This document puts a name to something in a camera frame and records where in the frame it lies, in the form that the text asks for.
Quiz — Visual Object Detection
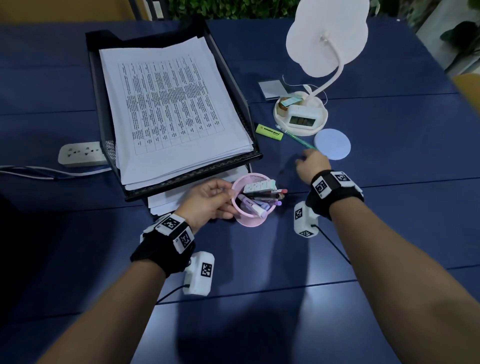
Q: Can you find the person's left hand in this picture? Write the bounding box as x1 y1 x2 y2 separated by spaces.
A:
175 178 241 235

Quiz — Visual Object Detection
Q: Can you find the white column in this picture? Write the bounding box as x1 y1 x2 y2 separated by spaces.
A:
416 0 480 78

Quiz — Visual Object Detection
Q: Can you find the printed paper sheet bundle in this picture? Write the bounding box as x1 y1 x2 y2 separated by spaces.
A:
98 36 255 190
147 164 250 218
119 144 255 191

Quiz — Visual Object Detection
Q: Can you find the green pen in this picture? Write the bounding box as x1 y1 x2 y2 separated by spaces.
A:
275 124 318 152

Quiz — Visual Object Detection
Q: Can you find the dark metal door frame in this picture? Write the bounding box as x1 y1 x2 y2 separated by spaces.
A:
129 0 170 22

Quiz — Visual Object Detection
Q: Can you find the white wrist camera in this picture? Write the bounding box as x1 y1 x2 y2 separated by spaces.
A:
293 201 320 239
182 251 216 297

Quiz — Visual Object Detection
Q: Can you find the black wristband with markers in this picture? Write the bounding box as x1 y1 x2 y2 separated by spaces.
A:
130 212 197 278
305 169 365 221

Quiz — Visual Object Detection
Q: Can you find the black left camera cable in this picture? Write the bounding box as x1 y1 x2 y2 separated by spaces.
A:
157 284 187 304

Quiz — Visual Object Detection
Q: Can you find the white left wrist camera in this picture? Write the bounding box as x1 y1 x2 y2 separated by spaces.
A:
182 251 216 297

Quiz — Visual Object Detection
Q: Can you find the pink mesh cup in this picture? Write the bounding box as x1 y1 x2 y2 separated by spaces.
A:
230 172 280 229

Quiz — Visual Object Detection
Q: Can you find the small digital clock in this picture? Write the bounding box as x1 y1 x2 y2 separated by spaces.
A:
287 113 316 128

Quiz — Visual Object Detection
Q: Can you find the pale blue round pad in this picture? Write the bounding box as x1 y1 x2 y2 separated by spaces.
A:
313 128 352 161

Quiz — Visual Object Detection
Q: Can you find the black right camera cable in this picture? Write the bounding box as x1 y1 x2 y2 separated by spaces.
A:
313 224 352 265

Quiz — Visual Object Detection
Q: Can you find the small grey square card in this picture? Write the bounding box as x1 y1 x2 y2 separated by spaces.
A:
257 79 288 101

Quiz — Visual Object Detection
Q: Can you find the black left wristband with markers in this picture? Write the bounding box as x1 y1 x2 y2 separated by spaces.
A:
130 212 197 278

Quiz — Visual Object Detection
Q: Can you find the power strip cable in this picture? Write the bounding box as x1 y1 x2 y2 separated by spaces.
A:
0 164 113 182

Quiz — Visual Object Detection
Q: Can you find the yellow highlighter pen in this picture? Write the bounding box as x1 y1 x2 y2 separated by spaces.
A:
255 122 285 142

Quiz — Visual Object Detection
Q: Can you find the white power strip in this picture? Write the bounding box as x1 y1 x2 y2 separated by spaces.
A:
58 141 110 168

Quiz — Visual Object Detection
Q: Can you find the black camera cable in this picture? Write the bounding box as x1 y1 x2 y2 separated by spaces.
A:
313 224 352 265
157 284 187 304

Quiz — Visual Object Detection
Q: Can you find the green plant wall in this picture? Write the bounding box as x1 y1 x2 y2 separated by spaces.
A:
166 0 413 22

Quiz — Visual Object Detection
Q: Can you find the dark green potted plant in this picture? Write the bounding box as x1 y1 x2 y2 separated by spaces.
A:
440 0 480 74

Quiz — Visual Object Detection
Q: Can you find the black right wristband with markers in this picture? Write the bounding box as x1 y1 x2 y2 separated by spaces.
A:
305 169 365 221

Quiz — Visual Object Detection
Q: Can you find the bunch of coloured markers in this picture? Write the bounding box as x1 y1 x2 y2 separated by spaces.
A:
238 179 289 219

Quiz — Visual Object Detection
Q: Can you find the person's left forearm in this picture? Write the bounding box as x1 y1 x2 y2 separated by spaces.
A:
37 260 168 364

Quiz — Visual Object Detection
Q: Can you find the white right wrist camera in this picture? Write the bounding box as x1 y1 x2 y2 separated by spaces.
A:
293 201 320 239

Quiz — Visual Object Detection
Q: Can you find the black mesh tiered tray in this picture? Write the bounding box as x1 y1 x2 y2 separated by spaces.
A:
85 18 263 203

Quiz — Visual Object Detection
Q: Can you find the large black chair back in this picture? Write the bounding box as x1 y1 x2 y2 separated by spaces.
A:
0 191 35 331

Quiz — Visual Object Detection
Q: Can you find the white flower-shaped desk lamp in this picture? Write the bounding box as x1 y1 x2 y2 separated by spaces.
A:
272 0 370 137

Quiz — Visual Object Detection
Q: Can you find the person's right hand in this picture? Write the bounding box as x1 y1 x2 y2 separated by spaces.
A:
295 148 333 187

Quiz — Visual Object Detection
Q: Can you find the person's right forearm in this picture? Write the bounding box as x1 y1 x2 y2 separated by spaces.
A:
329 198 480 364

